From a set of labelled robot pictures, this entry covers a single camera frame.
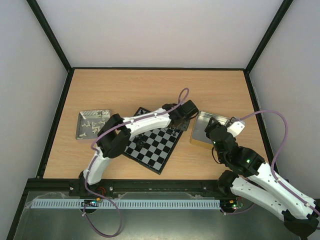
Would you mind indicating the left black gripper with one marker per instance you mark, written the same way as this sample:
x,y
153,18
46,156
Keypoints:
x,y
184,127

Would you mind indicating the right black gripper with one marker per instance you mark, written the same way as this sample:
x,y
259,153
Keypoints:
x,y
213,125

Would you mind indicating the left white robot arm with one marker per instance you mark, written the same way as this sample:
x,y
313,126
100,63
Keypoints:
x,y
115,135

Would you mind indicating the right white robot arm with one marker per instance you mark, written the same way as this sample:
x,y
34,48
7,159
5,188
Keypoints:
x,y
251,177

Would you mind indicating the silver tin with white pieces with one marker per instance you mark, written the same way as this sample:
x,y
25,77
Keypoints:
x,y
90,122

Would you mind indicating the empty gold-rimmed metal tin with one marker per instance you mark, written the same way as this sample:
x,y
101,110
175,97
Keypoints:
x,y
198,136

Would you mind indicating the black and silver chessboard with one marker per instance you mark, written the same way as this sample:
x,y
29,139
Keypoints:
x,y
158,147

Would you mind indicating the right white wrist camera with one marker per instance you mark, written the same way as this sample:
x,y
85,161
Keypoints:
x,y
235,126

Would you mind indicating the light blue slotted cable duct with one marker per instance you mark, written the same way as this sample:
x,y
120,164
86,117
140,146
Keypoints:
x,y
128,204

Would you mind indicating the black aluminium frame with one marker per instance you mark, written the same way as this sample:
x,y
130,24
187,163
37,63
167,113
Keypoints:
x,y
61,184

